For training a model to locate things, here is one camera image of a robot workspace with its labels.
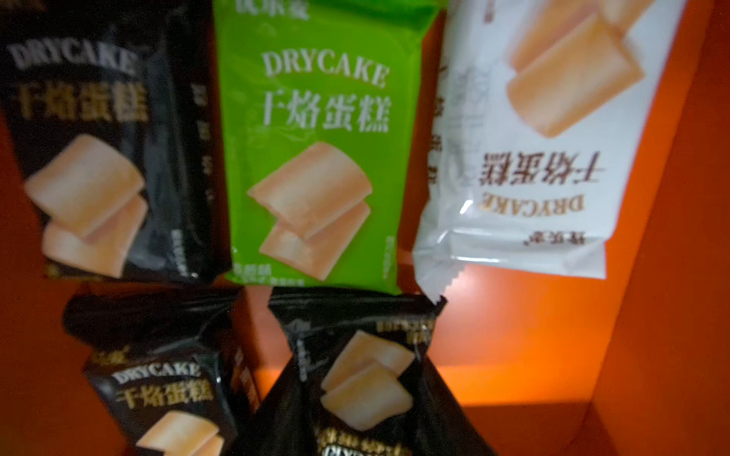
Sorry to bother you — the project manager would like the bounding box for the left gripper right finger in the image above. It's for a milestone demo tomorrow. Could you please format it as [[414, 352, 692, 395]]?
[[416, 358, 496, 456]]

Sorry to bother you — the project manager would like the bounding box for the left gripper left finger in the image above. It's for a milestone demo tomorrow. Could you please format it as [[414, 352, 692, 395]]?
[[227, 359, 317, 456]]

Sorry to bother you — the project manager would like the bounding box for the black cookie packet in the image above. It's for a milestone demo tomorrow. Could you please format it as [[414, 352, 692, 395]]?
[[1, 1, 220, 284], [268, 287, 447, 455], [63, 288, 259, 455]]

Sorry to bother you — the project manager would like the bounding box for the green cookie packet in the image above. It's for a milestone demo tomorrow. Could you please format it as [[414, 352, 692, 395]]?
[[213, 1, 446, 294]]

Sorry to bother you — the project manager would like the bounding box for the white cookie packet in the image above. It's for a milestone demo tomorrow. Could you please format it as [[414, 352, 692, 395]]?
[[413, 1, 686, 299]]

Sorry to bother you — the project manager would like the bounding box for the orange storage box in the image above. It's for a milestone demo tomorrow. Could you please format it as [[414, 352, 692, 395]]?
[[1, 1, 729, 455]]

